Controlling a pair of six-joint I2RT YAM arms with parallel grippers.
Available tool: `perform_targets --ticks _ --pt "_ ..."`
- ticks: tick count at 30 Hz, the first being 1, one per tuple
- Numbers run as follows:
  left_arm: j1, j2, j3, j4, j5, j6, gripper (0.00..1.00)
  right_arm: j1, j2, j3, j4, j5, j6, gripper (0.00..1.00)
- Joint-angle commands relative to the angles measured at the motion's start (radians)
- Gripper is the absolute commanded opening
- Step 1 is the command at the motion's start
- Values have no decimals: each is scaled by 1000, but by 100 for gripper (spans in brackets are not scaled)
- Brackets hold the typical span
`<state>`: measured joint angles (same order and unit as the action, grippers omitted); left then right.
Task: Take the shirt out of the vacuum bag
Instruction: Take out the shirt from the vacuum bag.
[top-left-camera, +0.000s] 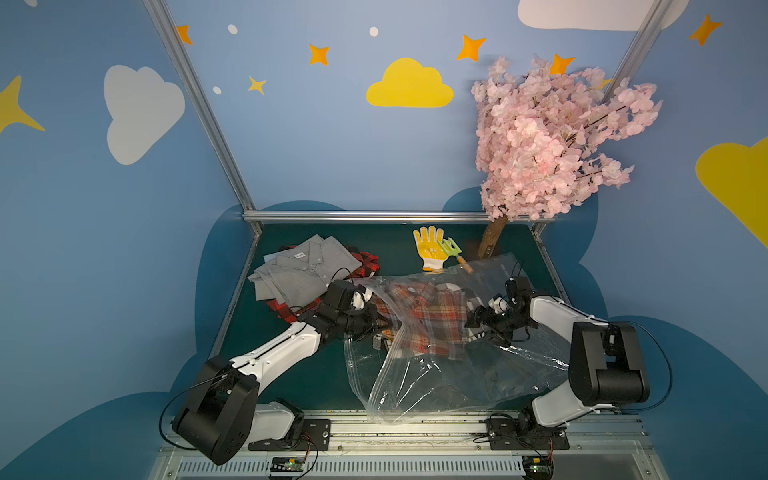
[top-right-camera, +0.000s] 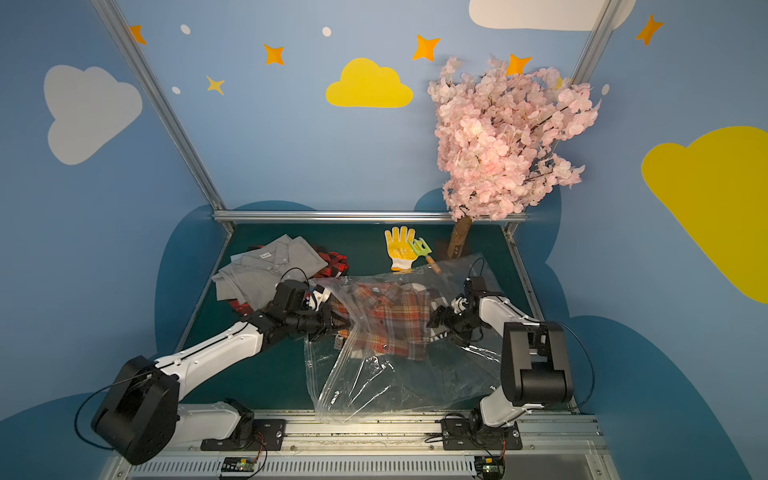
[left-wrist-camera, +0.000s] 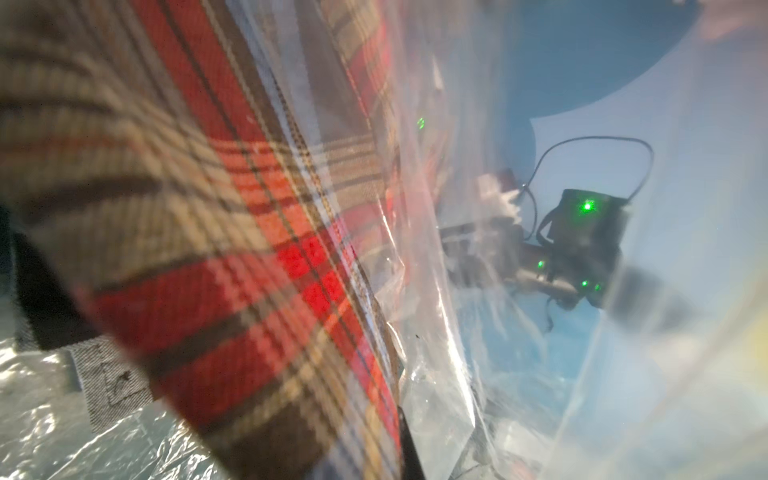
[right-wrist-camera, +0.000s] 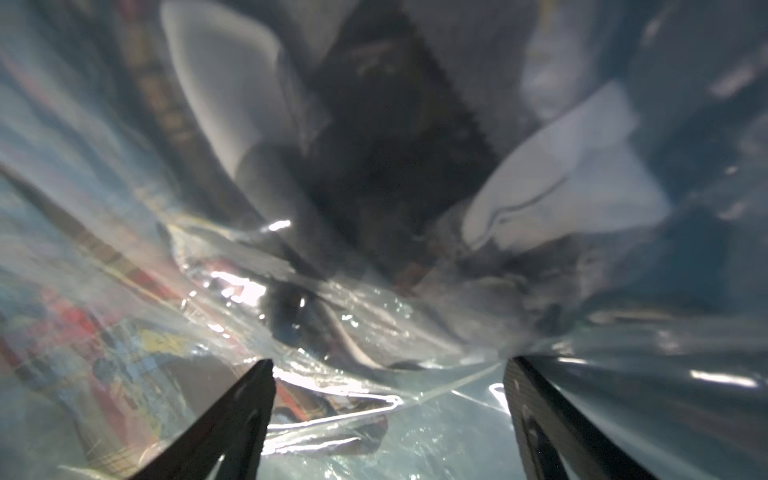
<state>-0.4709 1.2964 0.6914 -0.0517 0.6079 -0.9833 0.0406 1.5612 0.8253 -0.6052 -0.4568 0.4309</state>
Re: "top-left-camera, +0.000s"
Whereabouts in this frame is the red tan plaid shirt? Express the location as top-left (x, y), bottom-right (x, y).
top-left (371, 282), bottom-right (469, 360)

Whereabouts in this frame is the clear plastic vacuum bag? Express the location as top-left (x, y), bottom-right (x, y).
top-left (344, 254), bottom-right (570, 423)

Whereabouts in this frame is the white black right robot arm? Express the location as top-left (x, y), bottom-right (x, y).
top-left (466, 277), bottom-right (651, 431)

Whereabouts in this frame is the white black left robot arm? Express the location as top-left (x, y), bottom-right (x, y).
top-left (169, 280), bottom-right (392, 465)

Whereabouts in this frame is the grey white checked shirt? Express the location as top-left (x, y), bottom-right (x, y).
top-left (460, 288), bottom-right (488, 343)

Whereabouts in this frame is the green toy garden rake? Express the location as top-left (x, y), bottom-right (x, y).
top-left (438, 237), bottom-right (474, 274)

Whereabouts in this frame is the yellow dotted work glove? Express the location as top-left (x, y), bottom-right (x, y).
top-left (413, 226), bottom-right (448, 271)

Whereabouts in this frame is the right green circuit board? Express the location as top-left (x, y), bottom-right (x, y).
top-left (522, 456), bottom-right (554, 480)

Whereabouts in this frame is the green circuit board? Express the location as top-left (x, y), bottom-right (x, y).
top-left (270, 457), bottom-right (305, 474)
top-left (522, 456), bottom-right (554, 480)

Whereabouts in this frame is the left green circuit board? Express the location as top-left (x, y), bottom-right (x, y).
top-left (270, 457), bottom-right (305, 474)

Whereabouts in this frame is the pink cherry blossom tree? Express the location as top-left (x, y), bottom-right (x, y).
top-left (471, 57), bottom-right (663, 222)

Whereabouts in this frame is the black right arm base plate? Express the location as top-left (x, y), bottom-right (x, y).
top-left (485, 416), bottom-right (570, 453)

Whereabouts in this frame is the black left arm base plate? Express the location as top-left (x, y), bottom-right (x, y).
top-left (247, 418), bottom-right (332, 451)

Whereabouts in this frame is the aluminium back frame rail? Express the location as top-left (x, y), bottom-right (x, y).
top-left (242, 209), bottom-right (550, 225)

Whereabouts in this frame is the aluminium front rail platform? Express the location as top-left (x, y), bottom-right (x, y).
top-left (149, 410), bottom-right (668, 479)

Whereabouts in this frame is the right aluminium corner post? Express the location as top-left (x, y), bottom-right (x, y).
top-left (530, 0), bottom-right (676, 238)

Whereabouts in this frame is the aluminium corner post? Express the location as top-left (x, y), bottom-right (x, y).
top-left (143, 0), bottom-right (263, 238)
top-left (530, 0), bottom-right (676, 238)

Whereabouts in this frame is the left aluminium corner post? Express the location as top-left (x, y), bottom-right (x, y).
top-left (143, 0), bottom-right (263, 238)

